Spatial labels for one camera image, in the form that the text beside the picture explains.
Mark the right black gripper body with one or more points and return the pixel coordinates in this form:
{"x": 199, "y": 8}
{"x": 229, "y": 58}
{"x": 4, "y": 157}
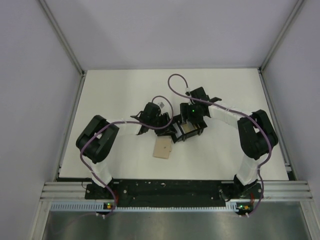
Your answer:
{"x": 191, "y": 109}

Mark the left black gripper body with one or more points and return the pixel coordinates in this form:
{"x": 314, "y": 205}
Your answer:
{"x": 160, "y": 119}

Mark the black card holder box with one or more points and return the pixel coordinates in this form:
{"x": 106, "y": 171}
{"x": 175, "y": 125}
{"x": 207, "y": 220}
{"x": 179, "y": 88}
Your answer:
{"x": 183, "y": 131}

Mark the beige card stack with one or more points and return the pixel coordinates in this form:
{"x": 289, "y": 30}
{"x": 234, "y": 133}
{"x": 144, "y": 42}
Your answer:
{"x": 162, "y": 147}

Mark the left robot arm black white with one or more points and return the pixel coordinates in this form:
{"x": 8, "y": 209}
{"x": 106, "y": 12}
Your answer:
{"x": 97, "y": 139}

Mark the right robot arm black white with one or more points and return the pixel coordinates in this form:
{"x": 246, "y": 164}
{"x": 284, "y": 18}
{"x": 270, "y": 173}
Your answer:
{"x": 256, "y": 135}

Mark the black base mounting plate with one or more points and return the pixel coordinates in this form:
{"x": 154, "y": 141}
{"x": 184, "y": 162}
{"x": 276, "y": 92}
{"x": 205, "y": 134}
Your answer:
{"x": 159, "y": 193}

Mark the aluminium frame rail front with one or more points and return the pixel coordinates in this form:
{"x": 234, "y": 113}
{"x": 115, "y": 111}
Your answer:
{"x": 274, "y": 191}

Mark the grey slotted cable duct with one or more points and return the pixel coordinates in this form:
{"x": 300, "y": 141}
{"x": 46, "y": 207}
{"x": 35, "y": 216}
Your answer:
{"x": 59, "y": 206}

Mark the left aluminium corner post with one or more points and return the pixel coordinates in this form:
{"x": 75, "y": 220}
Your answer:
{"x": 60, "y": 36}

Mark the aluminium corner post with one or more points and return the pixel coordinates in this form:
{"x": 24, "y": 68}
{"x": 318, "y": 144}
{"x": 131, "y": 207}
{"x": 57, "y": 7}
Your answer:
{"x": 60, "y": 36}
{"x": 290, "y": 20}

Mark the right aluminium corner post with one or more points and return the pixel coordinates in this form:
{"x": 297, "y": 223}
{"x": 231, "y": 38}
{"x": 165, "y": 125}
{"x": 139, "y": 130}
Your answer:
{"x": 290, "y": 20}

